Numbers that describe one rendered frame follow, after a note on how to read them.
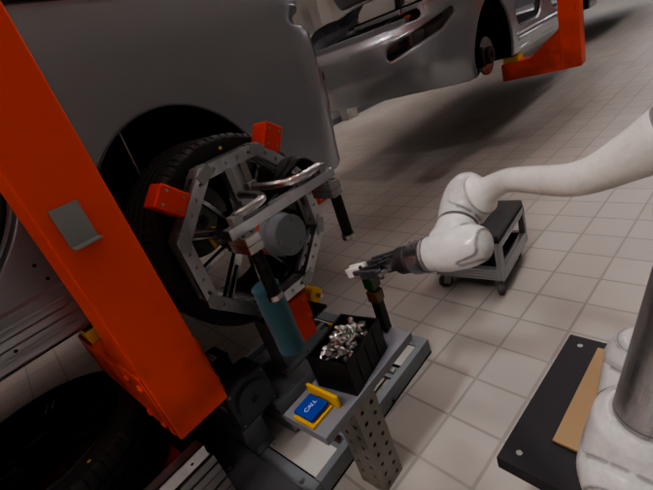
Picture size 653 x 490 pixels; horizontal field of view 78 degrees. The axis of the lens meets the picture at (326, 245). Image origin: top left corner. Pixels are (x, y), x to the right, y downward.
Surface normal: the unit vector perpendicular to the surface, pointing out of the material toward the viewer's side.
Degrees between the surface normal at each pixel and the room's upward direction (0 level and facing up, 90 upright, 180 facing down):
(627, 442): 51
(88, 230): 90
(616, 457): 75
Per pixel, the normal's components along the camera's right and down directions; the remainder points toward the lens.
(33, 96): 0.72, 0.07
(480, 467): -0.31, -0.86
